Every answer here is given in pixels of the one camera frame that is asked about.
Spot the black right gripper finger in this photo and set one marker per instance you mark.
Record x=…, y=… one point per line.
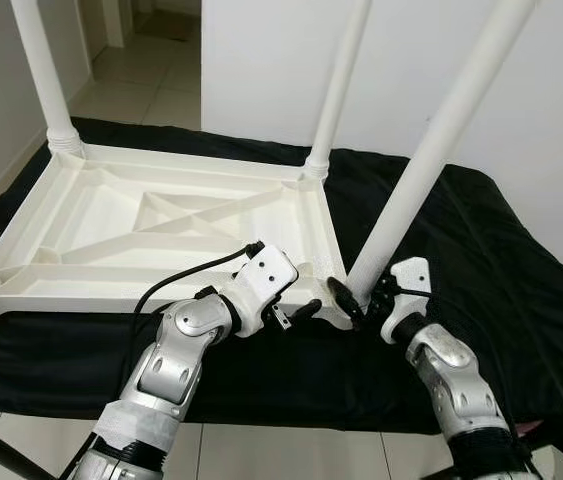
x=344, y=300

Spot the white plastic table leg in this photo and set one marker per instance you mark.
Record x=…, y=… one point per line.
x=46, y=80
x=441, y=140
x=339, y=90

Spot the white plastic children table top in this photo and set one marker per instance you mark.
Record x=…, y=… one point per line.
x=111, y=220

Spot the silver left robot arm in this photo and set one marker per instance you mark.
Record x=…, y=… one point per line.
x=166, y=370

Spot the pink cloth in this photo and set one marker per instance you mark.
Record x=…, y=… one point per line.
x=526, y=428

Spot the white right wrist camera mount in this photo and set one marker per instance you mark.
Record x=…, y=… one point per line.
x=406, y=285

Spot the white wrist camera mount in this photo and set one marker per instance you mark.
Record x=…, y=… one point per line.
x=406, y=285
x=261, y=280

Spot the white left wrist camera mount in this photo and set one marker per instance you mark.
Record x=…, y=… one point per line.
x=261, y=280

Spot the white door frame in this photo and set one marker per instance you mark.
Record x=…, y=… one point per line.
x=116, y=22

